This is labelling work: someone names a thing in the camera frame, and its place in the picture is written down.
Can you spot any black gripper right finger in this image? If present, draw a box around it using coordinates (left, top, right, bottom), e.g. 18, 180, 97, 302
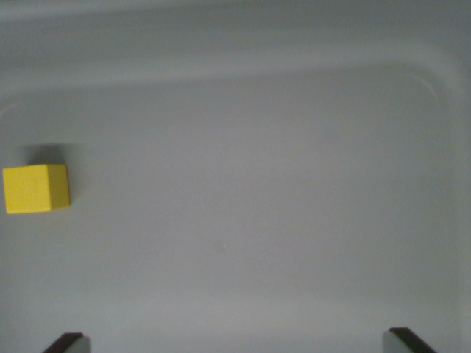
382, 327, 439, 353

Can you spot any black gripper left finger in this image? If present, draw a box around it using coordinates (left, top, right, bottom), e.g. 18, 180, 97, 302
42, 332, 91, 353

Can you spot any yellow cube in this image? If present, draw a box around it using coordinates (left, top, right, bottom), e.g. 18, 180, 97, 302
2, 163, 71, 215

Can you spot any white plastic bin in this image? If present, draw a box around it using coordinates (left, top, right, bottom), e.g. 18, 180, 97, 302
0, 0, 471, 353

